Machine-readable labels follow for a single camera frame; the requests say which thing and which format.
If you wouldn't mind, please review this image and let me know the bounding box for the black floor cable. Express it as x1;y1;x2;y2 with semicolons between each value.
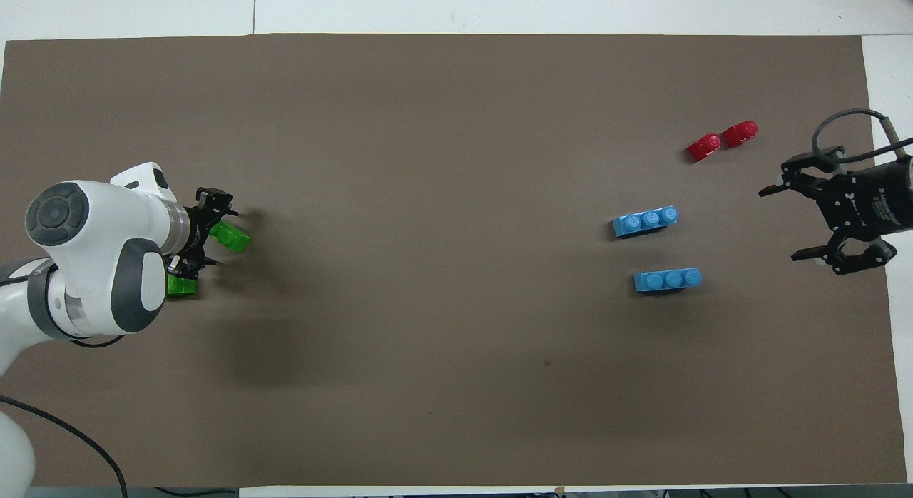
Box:
153;487;240;498

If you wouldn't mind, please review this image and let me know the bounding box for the red one-stud toy brick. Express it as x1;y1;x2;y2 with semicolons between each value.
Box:
721;120;759;149
686;133;723;163

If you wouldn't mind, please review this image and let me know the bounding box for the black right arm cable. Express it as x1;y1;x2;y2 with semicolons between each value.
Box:
812;108;913;163

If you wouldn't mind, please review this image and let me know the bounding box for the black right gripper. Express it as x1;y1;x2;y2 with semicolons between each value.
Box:
759;147;913;276

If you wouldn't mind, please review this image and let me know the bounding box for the blue three-stud toy brick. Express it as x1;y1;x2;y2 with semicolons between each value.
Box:
633;268;703;294
611;205;679;240

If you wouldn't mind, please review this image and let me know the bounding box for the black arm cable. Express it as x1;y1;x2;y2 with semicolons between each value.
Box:
0;395;129;498
812;108;913;163

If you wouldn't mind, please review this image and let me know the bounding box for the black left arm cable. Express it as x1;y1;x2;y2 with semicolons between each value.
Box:
0;395;129;498

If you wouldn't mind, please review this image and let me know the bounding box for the brown table mat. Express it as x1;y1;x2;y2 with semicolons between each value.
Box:
0;33;908;488

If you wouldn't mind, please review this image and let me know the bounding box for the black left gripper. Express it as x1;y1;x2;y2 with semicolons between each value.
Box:
168;187;240;280

